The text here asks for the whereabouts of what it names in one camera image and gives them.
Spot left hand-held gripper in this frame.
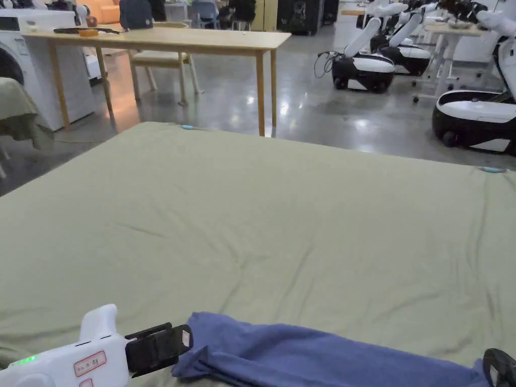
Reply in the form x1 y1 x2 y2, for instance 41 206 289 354
0 304 195 387

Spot blue shirt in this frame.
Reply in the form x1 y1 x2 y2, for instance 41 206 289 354
171 311 492 387

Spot bed with pale green sheet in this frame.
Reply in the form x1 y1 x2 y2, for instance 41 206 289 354
0 120 516 387

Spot white and black wheeled robot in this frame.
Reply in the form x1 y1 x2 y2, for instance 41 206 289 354
370 9 433 77
431 0 516 156
315 16 397 95

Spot low table with green sheet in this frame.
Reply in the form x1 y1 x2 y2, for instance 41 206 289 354
0 76 55 179

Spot wooden chair with cushion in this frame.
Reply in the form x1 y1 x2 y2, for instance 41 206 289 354
128 22 206 107

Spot white washing machine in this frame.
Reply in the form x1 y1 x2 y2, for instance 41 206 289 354
0 9 98 132

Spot long wooden table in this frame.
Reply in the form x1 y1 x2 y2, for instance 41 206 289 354
22 25 292 137

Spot dark backpack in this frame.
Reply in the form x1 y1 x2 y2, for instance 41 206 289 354
119 0 154 33

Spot orange sofa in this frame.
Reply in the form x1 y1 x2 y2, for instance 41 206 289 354
76 0 123 25

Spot group of people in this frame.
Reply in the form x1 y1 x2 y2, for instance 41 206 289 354
189 0 258 31

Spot white desk on castors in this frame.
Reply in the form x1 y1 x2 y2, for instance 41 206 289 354
411 22 492 106

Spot black cabinet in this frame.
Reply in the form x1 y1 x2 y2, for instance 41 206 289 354
276 0 324 35

